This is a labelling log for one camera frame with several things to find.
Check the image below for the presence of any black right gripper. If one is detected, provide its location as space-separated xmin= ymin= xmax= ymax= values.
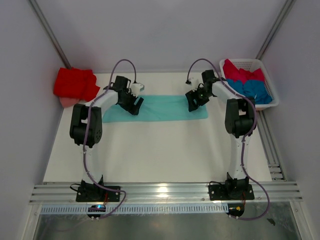
xmin=185 ymin=86 xmax=213 ymax=112

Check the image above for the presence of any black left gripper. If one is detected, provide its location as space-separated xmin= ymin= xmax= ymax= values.
xmin=118 ymin=88 xmax=143 ymax=115

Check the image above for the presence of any teal t shirt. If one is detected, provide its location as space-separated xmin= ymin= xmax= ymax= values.
xmin=102 ymin=95 xmax=209 ymax=123

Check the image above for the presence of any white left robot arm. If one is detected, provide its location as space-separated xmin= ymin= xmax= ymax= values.
xmin=69 ymin=76 xmax=145 ymax=202

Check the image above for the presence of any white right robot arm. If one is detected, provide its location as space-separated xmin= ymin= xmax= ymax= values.
xmin=185 ymin=70 xmax=256 ymax=201

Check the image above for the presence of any magenta t shirt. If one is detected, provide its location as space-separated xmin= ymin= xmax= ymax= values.
xmin=222 ymin=59 xmax=265 ymax=84

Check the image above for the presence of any white plastic basket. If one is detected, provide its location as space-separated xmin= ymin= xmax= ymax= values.
xmin=219 ymin=58 xmax=280 ymax=110

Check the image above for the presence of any red folded t shirt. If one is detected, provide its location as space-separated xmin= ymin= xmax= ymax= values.
xmin=53 ymin=67 xmax=100 ymax=102

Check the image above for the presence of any blue t shirt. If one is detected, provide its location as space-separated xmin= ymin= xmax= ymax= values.
xmin=226 ymin=79 xmax=273 ymax=105

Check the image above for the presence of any pink folded t shirt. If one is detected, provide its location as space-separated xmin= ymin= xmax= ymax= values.
xmin=59 ymin=97 xmax=80 ymax=108

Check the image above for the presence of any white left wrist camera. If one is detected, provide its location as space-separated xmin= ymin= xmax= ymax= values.
xmin=130 ymin=82 xmax=145 ymax=97

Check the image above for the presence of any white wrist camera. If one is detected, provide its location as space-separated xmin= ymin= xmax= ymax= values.
xmin=130 ymin=82 xmax=145 ymax=97
xmin=185 ymin=77 xmax=200 ymax=92

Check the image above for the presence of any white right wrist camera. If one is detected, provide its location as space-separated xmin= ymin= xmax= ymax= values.
xmin=185 ymin=77 xmax=200 ymax=92

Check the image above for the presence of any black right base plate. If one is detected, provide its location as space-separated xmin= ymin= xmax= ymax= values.
xmin=208 ymin=181 xmax=255 ymax=201

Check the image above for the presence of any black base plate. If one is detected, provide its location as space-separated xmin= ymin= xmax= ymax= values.
xmin=75 ymin=185 xmax=121 ymax=203
xmin=208 ymin=181 xmax=255 ymax=201

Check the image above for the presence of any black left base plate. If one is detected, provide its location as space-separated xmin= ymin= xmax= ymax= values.
xmin=75 ymin=185 xmax=121 ymax=203

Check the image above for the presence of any white slotted cable duct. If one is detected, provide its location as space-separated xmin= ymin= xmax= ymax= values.
xmin=40 ymin=202 xmax=229 ymax=215

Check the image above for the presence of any aluminium mounting rail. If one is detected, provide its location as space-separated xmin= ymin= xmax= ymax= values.
xmin=29 ymin=181 xmax=303 ymax=205

